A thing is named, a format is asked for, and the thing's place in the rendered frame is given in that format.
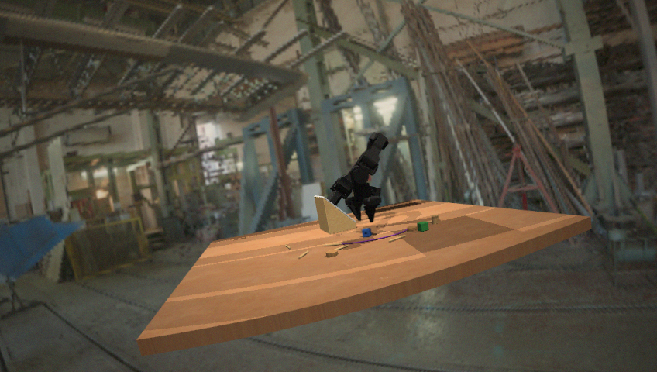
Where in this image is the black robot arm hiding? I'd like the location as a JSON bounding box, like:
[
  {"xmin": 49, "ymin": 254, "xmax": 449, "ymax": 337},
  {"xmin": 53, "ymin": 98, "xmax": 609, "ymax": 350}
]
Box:
[{"xmin": 327, "ymin": 132, "xmax": 389, "ymax": 206}]

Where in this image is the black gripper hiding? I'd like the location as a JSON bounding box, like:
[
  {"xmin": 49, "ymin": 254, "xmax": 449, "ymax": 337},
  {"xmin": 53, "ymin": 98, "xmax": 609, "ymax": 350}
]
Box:
[{"xmin": 345, "ymin": 183, "xmax": 381, "ymax": 223}]

